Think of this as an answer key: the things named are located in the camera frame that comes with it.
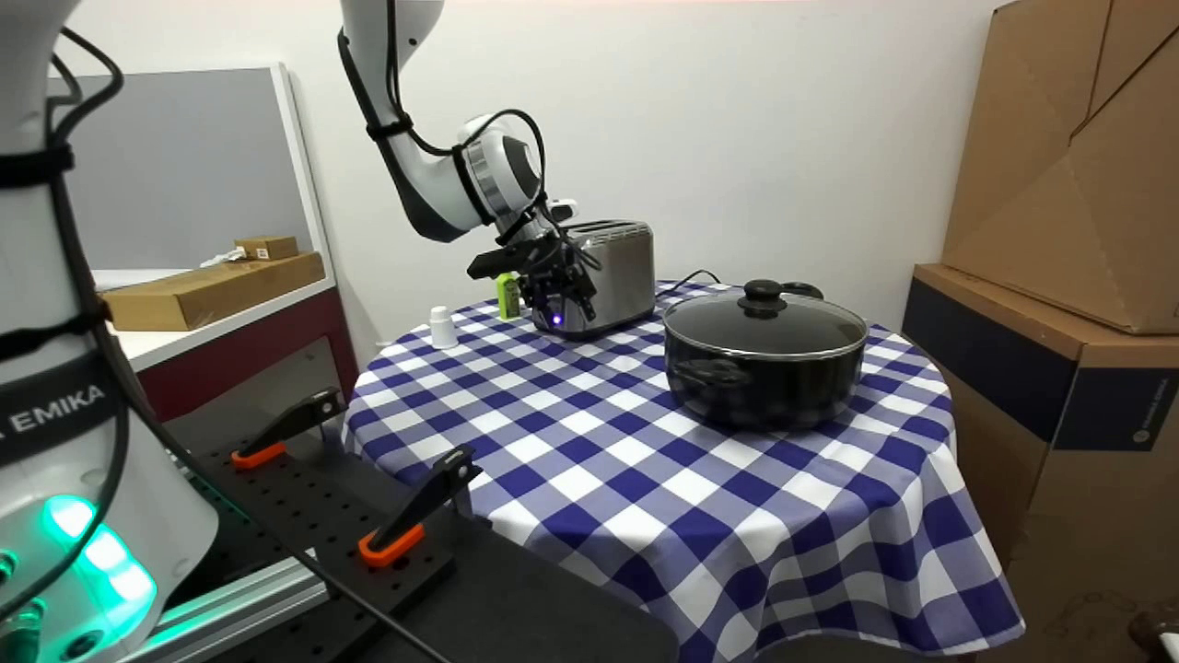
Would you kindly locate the small white bottle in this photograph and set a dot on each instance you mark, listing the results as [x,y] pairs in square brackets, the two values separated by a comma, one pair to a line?
[442,326]

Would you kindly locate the silver toaster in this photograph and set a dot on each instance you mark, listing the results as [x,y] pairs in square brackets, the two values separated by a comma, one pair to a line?
[621,278]

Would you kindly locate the red brown desk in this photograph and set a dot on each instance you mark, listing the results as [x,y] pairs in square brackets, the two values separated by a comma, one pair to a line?
[239,350]

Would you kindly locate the black cooking pot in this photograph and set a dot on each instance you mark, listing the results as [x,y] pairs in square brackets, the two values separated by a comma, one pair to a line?
[764,372]

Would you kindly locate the flat cardboard box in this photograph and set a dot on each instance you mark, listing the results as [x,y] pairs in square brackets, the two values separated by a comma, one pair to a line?
[209,294]

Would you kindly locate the small green bottle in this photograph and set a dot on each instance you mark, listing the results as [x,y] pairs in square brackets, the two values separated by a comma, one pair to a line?
[507,297]

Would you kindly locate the grey partition panel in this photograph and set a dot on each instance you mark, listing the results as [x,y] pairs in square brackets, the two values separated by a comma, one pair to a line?
[184,171]

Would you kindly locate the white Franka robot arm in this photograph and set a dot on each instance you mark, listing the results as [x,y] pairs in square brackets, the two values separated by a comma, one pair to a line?
[462,187]

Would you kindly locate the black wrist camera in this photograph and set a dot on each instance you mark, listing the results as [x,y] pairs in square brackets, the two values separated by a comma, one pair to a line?
[490,264]

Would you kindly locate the blue white checkered tablecloth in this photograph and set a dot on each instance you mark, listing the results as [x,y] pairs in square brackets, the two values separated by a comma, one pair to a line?
[686,493]

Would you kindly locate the cardboard box dark band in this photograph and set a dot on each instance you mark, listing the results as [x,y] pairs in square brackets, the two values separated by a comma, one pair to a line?
[1045,407]

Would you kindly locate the glass pot lid black knob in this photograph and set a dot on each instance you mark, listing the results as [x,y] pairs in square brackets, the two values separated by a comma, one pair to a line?
[764,321]

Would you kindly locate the small wooden block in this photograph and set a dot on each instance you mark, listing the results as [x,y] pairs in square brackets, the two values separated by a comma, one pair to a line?
[263,248]

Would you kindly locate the aluminium extrusion rail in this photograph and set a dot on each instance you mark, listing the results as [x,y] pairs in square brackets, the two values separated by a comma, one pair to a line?
[234,608]

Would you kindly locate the black perforated mounting board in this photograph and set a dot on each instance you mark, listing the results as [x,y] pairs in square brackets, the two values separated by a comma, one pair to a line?
[334,516]

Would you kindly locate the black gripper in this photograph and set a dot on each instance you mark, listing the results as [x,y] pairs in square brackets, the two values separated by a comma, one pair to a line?
[538,252]

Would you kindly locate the large plain cardboard box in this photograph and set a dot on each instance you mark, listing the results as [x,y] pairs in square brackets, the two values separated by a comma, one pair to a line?
[1082,160]

